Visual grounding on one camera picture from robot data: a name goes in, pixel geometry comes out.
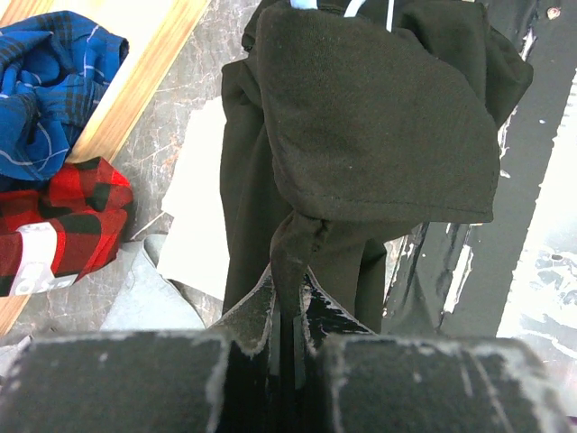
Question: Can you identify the grey shirt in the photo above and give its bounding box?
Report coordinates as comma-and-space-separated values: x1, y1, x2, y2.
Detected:
1, 235, 206, 377

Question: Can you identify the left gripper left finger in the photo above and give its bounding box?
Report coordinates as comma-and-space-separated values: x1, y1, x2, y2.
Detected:
1, 272, 279, 432

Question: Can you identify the light blue picked hanger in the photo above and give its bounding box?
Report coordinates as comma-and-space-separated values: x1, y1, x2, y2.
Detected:
289, 0, 397, 32

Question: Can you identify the cream folded cloth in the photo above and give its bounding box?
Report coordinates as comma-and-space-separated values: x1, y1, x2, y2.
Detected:
158, 97, 229, 300

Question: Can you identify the wooden clothes rack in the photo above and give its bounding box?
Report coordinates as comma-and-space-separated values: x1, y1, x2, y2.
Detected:
0, 0, 213, 337

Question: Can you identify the red plaid shirt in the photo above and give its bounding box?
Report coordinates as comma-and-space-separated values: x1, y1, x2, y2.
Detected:
1, 158, 133, 297

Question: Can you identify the blue plaid shirt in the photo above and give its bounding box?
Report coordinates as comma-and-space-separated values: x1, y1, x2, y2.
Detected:
1, 11, 129, 192

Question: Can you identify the black shirt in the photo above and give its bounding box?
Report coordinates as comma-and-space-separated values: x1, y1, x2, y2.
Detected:
219, 0, 536, 335

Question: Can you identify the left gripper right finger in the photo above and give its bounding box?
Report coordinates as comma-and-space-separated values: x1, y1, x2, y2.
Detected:
298, 274, 576, 432

